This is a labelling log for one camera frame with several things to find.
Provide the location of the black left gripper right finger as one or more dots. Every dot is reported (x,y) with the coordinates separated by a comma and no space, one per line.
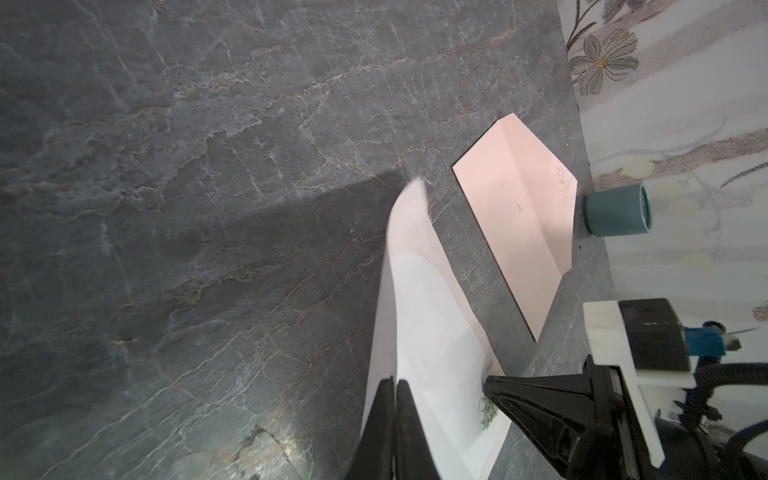
(413,459)

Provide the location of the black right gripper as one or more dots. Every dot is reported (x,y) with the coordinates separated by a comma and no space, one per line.
(558,415)

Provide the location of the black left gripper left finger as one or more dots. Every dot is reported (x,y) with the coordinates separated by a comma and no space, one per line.
(374,456)

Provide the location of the white letter paper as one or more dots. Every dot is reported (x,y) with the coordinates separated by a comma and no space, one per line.
(426,334)

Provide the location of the pink paper envelope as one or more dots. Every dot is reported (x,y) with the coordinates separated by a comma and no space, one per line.
(523,199)

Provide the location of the teal ceramic cup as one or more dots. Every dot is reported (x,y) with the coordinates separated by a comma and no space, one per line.
(619,211)

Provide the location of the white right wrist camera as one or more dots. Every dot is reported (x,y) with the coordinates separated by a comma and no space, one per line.
(654,353)

